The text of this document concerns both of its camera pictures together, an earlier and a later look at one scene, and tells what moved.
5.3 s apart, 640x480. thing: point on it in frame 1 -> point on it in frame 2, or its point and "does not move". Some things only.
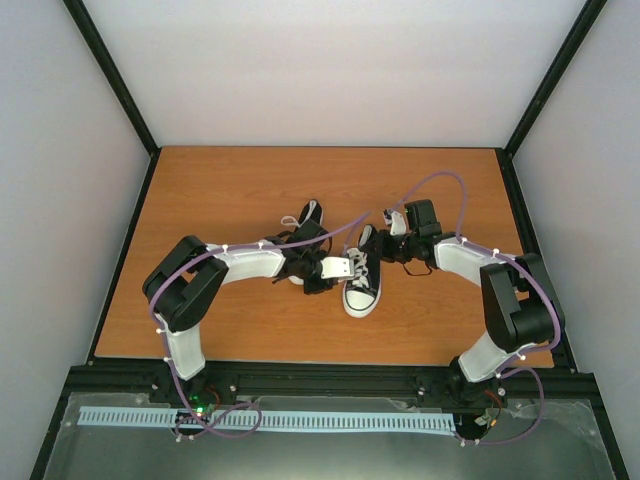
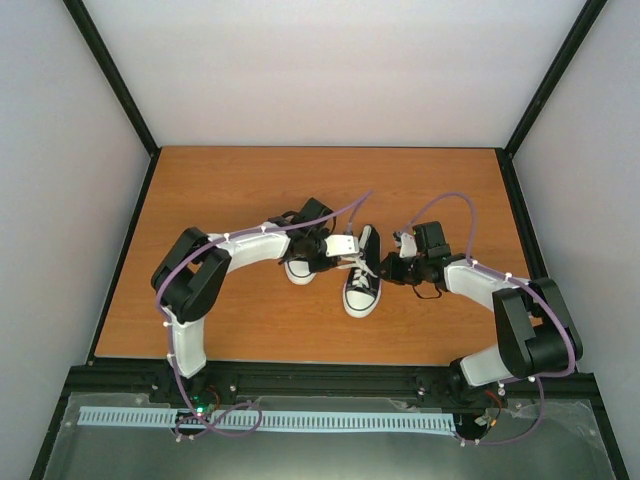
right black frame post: (558, 67) does not move
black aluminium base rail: (324, 385) does not move
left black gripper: (311, 289) -> (315, 266)
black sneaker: (362, 294) does not move
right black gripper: (384, 249) -> (392, 274)
